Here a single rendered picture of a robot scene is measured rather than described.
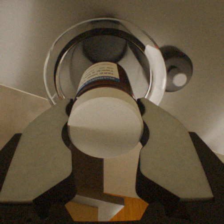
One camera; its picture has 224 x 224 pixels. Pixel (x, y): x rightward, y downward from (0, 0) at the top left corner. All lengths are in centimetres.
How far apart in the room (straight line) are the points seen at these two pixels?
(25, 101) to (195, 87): 141
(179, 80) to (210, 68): 12
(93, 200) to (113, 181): 150
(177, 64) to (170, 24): 8
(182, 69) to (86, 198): 55
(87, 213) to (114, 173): 138
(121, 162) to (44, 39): 170
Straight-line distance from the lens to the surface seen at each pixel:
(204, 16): 42
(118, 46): 36
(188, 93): 45
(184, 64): 38
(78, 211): 73
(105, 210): 79
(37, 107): 162
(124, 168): 202
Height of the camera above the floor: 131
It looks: 58 degrees down
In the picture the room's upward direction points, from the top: 177 degrees clockwise
